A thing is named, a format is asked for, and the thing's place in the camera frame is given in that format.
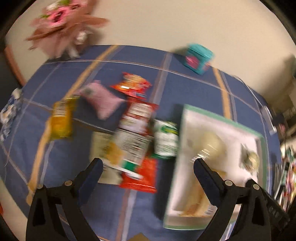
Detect clear sandwich cake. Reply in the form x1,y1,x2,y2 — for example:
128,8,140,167
240,144,260,173

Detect clear bag rice crackers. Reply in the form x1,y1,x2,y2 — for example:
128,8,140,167
180,132,226,217

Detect cream triangular snack bag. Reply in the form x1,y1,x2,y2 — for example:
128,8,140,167
89,132,122,185

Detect yellow cake packet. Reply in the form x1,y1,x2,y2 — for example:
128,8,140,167
50,95,79,141

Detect red gold snack bar packet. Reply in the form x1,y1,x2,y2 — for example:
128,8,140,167
119,157,157,193

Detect white green cracker packet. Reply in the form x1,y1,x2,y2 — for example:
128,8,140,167
103,128,151,179

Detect green milk carton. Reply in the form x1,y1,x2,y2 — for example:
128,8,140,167
153,120,179,159

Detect red milk biscuit packet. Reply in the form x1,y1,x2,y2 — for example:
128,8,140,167
118,97,158,135

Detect white box green rim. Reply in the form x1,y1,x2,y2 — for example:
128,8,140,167
164,105,269,230

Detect blue white tissue pack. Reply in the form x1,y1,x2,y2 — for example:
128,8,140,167
1,88,23,141

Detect pink snack packet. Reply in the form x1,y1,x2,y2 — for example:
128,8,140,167
78,80,125,121

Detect red chips bag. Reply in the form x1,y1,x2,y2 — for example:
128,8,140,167
111,72,152,100

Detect teal pink toy box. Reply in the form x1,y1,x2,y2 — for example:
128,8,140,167
184,44,214,75

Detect pink flower bouquet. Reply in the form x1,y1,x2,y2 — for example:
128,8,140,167
26,1,109,59

